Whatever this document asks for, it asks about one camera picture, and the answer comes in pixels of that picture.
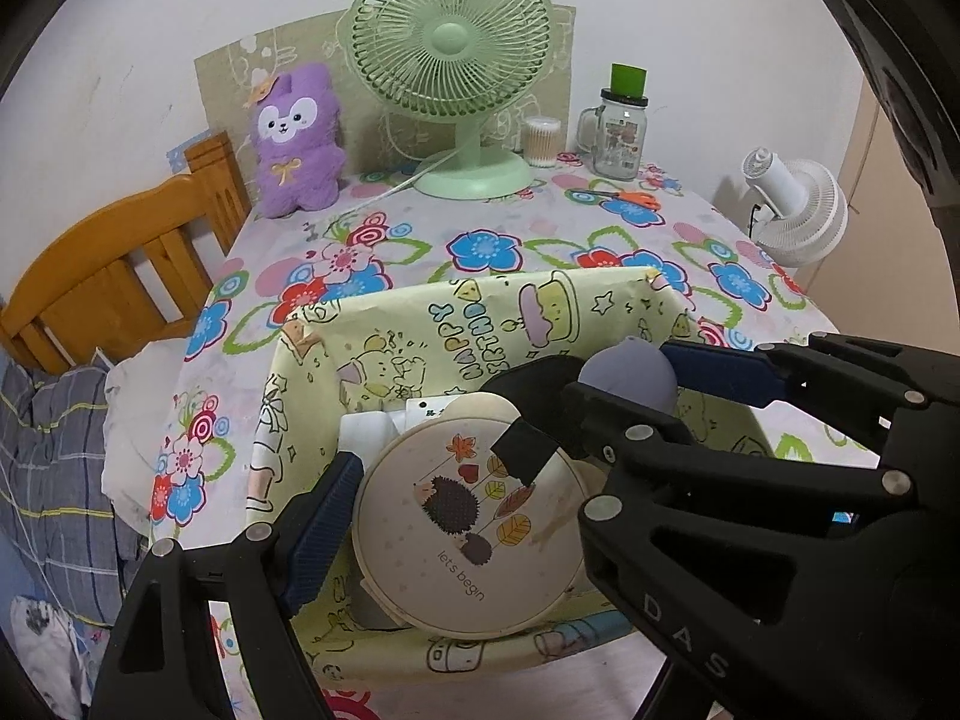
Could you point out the white printed pillow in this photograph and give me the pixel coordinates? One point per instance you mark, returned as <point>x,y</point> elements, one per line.
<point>45,637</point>

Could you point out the beige door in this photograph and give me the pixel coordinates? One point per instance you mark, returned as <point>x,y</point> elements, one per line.
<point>885,240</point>

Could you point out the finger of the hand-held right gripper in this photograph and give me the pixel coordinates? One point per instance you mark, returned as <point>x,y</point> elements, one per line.
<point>645,439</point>
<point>720,371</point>

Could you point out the white egg-shaped speaker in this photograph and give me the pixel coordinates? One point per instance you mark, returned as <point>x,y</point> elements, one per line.
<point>622,375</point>

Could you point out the yellow patterned storage box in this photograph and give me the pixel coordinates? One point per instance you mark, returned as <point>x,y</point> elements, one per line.
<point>420,330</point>

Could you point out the green desk fan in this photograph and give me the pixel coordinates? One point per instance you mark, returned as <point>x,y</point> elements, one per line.
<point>450,37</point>

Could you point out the plaid pillow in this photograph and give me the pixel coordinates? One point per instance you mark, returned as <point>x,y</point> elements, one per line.
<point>52,465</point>

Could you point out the orange scissors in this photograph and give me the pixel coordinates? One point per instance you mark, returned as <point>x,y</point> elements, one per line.
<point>637,200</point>

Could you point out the white flat box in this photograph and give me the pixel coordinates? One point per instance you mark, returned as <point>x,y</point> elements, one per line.
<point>367,435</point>

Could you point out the white cloth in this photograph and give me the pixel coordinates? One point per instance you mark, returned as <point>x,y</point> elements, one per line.
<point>135,427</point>

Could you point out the round cream compact case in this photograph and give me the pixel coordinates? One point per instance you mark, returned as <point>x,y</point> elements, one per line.
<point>450,510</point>

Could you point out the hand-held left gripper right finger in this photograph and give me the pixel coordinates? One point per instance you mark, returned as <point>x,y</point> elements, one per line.
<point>622,540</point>

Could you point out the cotton swab container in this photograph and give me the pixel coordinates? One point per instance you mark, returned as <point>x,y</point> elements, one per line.
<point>541,146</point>

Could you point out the white standing fan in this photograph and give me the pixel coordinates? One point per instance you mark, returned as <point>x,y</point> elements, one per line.
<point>802,210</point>

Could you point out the purple plush toy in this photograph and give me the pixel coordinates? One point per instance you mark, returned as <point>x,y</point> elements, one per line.
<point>296,157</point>

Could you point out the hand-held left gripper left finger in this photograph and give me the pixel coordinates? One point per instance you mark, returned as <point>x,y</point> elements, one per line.
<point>322,525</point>

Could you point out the glass jar with green lid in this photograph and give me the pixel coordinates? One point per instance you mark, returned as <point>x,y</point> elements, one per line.
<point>619,139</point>

